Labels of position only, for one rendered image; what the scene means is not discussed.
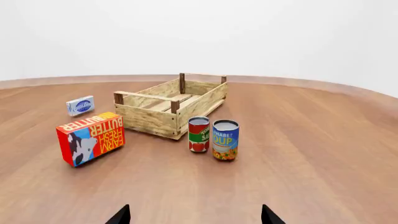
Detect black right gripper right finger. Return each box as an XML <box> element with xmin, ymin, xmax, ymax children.
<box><xmin>261</xmin><ymin>203</ymin><xmax>286</xmax><ymax>224</ymax></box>

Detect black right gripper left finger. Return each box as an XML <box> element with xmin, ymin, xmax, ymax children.
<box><xmin>104</xmin><ymin>203</ymin><xmax>131</xmax><ymax>224</ymax></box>

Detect wooden slatted crate tray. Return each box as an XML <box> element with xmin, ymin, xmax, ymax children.
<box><xmin>113</xmin><ymin>72</ymin><xmax>228</xmax><ymax>141</ymax></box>

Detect red farm fresh butter box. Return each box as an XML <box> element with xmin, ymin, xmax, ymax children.
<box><xmin>55</xmin><ymin>111</ymin><xmax>126</xmax><ymax>168</ymax></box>

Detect blue alphabet soup can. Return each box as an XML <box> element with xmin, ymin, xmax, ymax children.
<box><xmin>211</xmin><ymin>119</ymin><xmax>240</xmax><ymax>162</ymax></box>

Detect red tomato sauce can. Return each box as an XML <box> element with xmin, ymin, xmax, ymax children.
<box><xmin>187</xmin><ymin>116</ymin><xmax>211</xmax><ymax>154</ymax></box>

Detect white and blue cream cheese box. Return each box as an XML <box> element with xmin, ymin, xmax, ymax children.
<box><xmin>65</xmin><ymin>95</ymin><xmax>95</xmax><ymax>117</ymax></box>

